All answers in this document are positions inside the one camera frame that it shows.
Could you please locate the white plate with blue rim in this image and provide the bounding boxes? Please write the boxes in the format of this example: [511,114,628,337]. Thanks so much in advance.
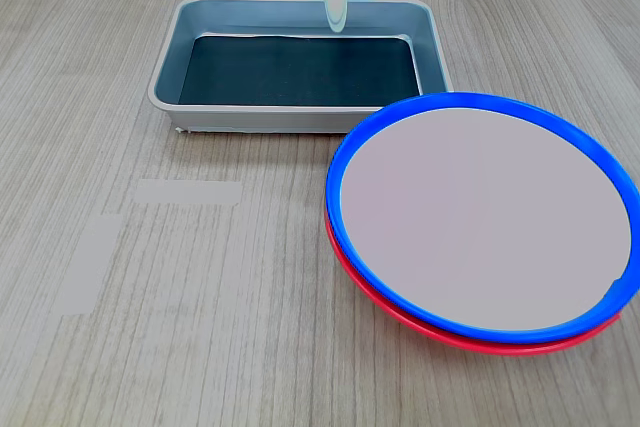
[324,91,640,344]

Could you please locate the steel tray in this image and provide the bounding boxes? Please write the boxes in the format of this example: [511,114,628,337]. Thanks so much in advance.
[147,0,455,134]

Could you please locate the pale tape strip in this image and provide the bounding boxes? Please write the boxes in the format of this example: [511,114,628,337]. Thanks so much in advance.
[134,179,245,207]
[54,214,124,317]

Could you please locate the white plate with red rim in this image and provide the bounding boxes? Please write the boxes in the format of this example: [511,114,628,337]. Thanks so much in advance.
[324,206,624,357]

